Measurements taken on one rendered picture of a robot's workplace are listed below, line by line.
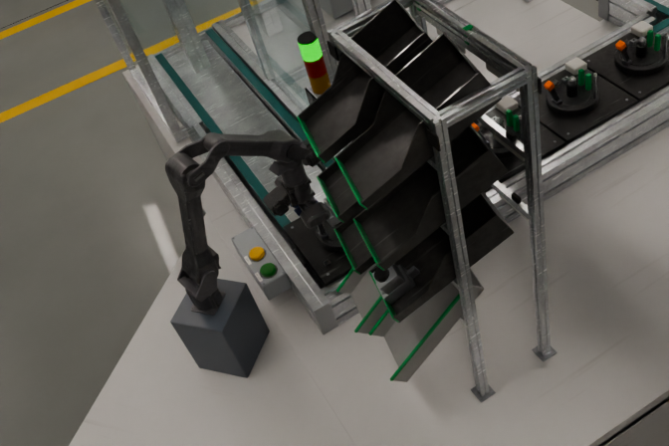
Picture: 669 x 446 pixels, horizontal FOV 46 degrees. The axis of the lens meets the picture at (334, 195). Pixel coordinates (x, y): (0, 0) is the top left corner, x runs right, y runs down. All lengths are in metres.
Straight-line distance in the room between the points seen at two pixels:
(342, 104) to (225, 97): 1.26
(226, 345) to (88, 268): 1.94
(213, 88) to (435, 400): 1.40
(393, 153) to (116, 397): 1.06
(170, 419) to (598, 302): 1.04
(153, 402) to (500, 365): 0.83
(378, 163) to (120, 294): 2.33
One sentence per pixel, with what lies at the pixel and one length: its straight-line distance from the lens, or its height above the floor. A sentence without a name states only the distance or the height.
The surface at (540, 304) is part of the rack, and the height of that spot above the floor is 1.06.
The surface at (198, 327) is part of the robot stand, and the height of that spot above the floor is 1.06.
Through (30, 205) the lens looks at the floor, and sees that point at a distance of 4.23.
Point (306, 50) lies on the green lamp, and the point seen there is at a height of 1.40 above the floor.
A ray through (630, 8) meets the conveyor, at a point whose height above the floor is 0.95.
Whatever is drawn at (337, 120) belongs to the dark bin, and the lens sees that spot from 1.43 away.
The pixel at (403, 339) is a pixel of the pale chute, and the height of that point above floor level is 1.02.
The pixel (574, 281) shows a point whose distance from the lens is 1.97.
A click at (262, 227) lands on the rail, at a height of 0.96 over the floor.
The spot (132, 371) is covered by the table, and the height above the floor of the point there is 0.86.
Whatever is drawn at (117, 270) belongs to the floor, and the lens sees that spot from 3.63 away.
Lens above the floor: 2.43
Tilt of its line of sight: 44 degrees down
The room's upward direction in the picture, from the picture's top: 18 degrees counter-clockwise
